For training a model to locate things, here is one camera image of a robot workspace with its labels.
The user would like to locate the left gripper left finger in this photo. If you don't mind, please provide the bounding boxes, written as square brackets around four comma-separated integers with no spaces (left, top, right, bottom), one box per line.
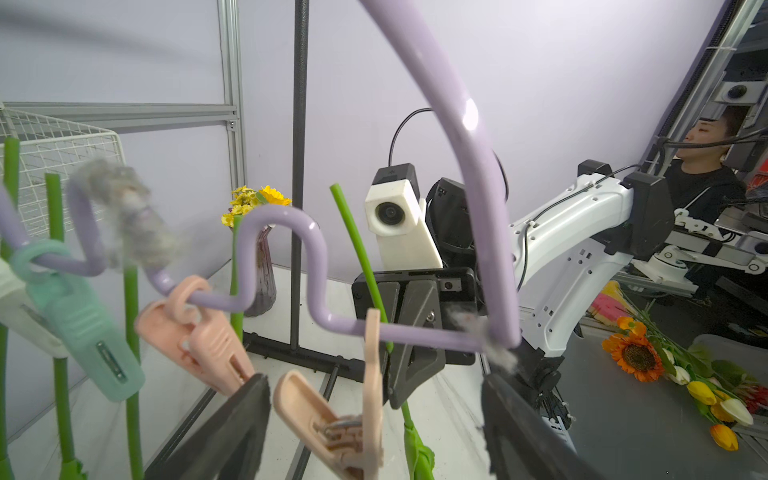
[145,374,271,480]

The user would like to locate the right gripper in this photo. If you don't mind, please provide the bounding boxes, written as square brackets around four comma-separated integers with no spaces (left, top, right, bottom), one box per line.
[374,267,478,409]

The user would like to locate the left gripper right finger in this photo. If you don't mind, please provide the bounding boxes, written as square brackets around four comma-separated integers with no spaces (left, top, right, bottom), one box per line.
[481,374,602,480]

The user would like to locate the white tulip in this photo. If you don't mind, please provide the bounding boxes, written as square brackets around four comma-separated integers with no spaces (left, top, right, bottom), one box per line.
[328,182,437,480]

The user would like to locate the black clothes rack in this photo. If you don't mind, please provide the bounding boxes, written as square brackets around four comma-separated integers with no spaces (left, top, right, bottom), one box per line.
[143,0,367,480]

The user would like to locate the blue tulip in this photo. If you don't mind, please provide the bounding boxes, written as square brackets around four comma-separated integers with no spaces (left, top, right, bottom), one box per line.
[44,172,88,480]

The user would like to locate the purple clip hanger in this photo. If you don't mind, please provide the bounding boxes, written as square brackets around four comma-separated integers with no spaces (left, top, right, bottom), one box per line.
[1,1,521,349]

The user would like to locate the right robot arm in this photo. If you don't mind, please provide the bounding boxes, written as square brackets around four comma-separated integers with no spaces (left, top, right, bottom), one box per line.
[373,160,674,417]

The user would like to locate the spare flower bunch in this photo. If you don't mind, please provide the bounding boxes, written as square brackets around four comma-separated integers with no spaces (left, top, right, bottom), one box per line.
[587,280,767,452]

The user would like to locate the sunflower bouquet in vase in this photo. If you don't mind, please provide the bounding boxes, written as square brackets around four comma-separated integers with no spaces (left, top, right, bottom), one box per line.
[220,185,292,318]

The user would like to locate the seated person in black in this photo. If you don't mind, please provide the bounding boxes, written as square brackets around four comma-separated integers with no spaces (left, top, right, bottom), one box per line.
[665,106,748,224]

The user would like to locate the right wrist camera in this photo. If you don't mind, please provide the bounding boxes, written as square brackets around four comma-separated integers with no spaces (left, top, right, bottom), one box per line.
[364,163,443,271]

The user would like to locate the white wire wall basket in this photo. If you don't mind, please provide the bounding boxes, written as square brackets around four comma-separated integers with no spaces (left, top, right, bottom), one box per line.
[1,104,124,237]

